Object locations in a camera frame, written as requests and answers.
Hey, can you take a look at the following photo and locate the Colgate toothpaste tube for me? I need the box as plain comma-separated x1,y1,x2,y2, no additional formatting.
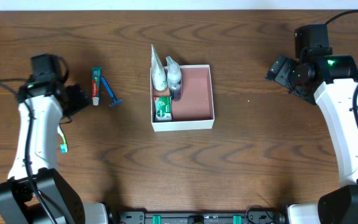
92,67,101,106

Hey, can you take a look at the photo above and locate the blue disposable razor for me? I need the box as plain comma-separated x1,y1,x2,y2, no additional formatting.
101,76,122,106

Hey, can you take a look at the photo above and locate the green white toothbrush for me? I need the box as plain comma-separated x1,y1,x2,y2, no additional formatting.
57,124,68,154

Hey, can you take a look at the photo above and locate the white speckled cream tube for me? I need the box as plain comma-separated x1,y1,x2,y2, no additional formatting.
151,45,167,91

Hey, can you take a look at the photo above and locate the green Dettol soap bar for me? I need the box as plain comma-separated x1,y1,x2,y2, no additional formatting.
154,96,172,122

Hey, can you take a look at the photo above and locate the clear pump bottle purple liquid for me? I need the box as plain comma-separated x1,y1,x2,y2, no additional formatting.
166,56,183,101

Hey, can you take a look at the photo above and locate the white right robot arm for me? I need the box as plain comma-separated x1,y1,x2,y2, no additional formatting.
266,24,358,223

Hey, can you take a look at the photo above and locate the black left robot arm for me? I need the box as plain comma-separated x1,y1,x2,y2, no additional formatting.
0,54,109,223

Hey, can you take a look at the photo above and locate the white cardboard box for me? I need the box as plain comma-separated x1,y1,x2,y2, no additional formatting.
150,65,215,132

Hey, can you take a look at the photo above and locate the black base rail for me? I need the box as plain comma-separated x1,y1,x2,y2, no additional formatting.
118,208,288,224

